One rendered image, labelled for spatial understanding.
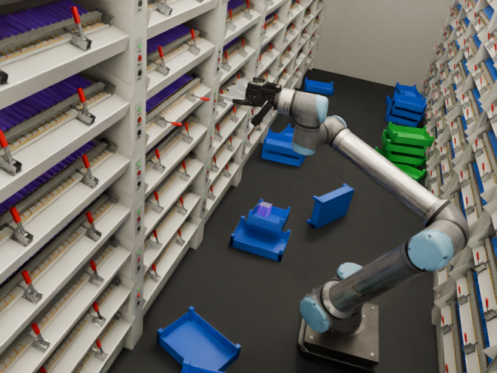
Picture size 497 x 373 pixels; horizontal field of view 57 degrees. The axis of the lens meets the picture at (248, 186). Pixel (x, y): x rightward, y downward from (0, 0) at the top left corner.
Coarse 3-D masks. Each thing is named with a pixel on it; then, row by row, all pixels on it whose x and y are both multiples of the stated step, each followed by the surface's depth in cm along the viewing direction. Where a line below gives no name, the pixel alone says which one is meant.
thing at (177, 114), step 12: (192, 72) 197; (204, 72) 196; (204, 84) 198; (204, 96) 193; (180, 108) 176; (192, 108) 184; (168, 120) 166; (180, 120) 176; (156, 132) 157; (168, 132) 168
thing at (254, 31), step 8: (264, 0) 243; (256, 24) 249; (248, 32) 252; (256, 32) 251; (256, 56) 260; (248, 64) 262; (256, 72) 270; (240, 128) 284; (240, 144) 289; (240, 152) 292; (240, 168) 303; (240, 176) 311; (232, 184) 307
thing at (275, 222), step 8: (256, 208) 278; (272, 208) 285; (288, 208) 280; (248, 216) 258; (256, 216) 274; (272, 216) 281; (280, 216) 284; (256, 224) 258; (264, 224) 257; (272, 224) 255; (280, 224) 254
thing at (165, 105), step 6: (198, 78) 195; (192, 84) 188; (180, 90) 181; (186, 90) 183; (174, 96) 175; (180, 96) 180; (168, 102) 170; (174, 102) 175; (180, 102) 177; (156, 108) 164; (162, 108) 165; (150, 114) 159; (156, 114) 162; (150, 120) 159
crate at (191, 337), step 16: (176, 320) 201; (192, 320) 208; (160, 336) 193; (176, 336) 200; (192, 336) 201; (208, 336) 202; (176, 352) 188; (192, 352) 194; (208, 352) 195; (224, 352) 196; (208, 368) 189; (224, 368) 188
